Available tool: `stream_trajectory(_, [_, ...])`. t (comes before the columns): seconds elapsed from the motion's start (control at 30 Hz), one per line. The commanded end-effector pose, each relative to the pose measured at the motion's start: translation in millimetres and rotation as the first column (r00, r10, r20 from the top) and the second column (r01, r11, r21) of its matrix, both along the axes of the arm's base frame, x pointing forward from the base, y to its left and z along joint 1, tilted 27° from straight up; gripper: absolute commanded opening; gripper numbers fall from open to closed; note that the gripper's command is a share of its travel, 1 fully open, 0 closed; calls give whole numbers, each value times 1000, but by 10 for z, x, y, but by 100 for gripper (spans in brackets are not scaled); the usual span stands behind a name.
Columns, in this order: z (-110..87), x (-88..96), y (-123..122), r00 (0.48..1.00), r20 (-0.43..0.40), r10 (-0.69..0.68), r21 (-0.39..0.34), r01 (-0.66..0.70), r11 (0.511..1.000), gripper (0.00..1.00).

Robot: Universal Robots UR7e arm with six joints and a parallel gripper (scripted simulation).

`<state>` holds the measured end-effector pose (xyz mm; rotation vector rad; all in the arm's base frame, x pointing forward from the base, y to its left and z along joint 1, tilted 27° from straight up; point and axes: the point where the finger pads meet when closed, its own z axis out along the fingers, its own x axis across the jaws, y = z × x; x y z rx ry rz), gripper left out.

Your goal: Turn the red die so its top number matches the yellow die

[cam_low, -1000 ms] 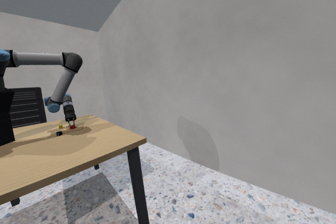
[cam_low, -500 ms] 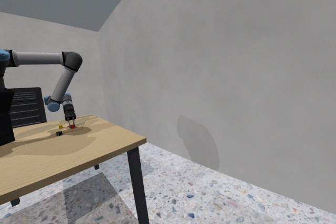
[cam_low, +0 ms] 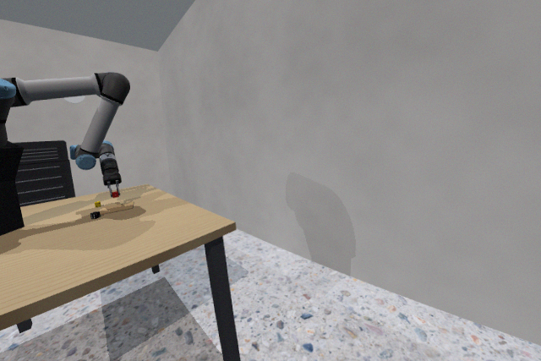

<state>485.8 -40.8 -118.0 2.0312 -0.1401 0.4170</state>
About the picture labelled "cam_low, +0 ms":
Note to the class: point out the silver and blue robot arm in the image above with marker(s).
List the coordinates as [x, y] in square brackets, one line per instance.
[113, 89]

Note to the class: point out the tan square mat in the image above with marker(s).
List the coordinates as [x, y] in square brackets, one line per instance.
[115, 208]

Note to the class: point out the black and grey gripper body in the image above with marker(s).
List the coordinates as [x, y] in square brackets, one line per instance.
[109, 169]

